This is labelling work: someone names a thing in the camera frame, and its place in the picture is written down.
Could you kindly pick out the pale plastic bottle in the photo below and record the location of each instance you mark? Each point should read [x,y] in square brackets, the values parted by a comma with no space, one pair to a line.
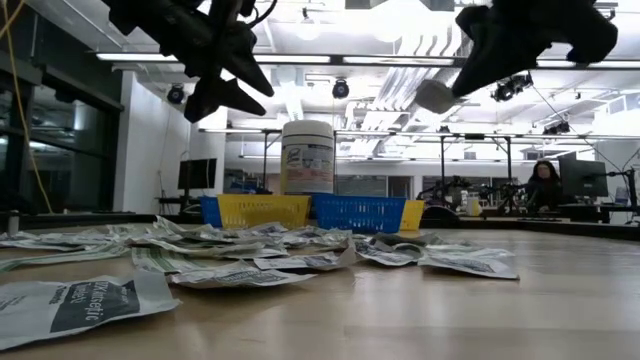
[473,206]

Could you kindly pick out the white disinfecting wipes canister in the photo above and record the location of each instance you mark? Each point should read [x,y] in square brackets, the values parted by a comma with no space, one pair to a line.
[307,150]

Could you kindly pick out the black ceiling track light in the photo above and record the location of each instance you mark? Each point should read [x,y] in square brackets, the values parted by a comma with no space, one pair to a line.
[176,95]
[512,87]
[557,128]
[340,89]

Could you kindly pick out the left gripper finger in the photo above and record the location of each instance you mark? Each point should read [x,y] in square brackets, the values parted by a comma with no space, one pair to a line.
[230,95]
[245,62]

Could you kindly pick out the black computer monitor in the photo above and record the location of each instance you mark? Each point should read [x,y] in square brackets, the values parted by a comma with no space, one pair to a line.
[197,173]
[582,177]

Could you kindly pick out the round white ceiling lamp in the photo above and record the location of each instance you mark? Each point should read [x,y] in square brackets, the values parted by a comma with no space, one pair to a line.
[307,27]

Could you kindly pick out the yellow plastic basket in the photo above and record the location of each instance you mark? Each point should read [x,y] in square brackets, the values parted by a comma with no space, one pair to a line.
[414,216]
[265,212]

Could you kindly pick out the person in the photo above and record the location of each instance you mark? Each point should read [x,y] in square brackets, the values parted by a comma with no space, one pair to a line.
[544,187]

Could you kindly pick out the black frame workstation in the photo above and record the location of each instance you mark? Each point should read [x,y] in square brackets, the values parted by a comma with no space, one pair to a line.
[442,165]
[265,165]

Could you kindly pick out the black overhead light bar rail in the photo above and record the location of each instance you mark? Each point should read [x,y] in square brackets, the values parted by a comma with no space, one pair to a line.
[336,59]

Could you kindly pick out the small silver post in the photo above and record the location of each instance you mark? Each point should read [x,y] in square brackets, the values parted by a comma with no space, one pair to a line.
[14,225]

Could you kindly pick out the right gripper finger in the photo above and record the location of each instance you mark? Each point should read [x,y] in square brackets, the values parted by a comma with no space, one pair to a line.
[482,55]
[517,50]

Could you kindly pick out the blue plastic basket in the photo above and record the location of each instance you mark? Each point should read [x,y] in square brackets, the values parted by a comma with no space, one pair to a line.
[210,212]
[360,214]

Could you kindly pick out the background black robot arm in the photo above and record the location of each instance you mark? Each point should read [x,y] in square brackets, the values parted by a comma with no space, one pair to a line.
[450,185]
[505,192]

